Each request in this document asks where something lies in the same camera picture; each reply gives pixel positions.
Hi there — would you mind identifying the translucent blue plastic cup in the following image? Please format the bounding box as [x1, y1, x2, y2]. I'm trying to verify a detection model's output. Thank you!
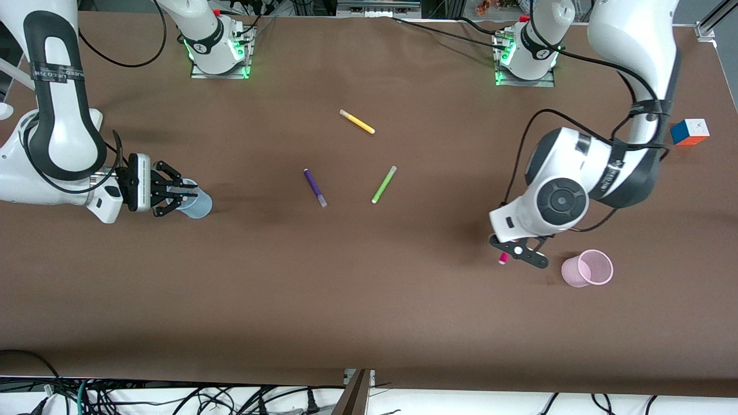
[167, 178, 213, 220]

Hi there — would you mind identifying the purple marker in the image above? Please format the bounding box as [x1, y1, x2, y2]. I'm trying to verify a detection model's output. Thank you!
[303, 168, 328, 208]

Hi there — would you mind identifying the yellow marker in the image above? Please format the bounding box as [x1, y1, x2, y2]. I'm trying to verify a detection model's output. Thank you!
[339, 109, 376, 135]

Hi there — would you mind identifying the green marker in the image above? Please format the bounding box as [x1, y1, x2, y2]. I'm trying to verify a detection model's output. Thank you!
[371, 165, 398, 205]

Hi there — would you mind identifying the translucent pink plastic cup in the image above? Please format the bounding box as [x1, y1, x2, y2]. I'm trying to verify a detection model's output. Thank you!
[561, 249, 614, 288]

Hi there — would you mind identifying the colourful puzzle cube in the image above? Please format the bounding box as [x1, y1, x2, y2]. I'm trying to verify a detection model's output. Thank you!
[670, 118, 710, 146]

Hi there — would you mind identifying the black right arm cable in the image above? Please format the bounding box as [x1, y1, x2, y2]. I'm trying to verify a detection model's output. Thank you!
[78, 0, 168, 69]

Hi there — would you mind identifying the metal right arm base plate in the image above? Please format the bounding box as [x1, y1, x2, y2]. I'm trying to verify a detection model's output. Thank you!
[190, 24, 256, 80]

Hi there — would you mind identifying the black looping floor cable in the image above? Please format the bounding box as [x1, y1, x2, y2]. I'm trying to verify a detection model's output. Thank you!
[0, 349, 64, 398]

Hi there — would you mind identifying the metal table post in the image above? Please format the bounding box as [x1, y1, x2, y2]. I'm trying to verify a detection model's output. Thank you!
[333, 369, 376, 415]

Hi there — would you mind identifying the aluminium frame bar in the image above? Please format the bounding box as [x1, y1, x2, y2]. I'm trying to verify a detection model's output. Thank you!
[336, 0, 423, 18]

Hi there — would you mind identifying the black cable on table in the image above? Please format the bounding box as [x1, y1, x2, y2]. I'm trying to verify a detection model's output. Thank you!
[391, 16, 514, 47]

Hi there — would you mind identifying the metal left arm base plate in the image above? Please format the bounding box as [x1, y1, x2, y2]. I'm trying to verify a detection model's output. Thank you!
[494, 29, 556, 88]

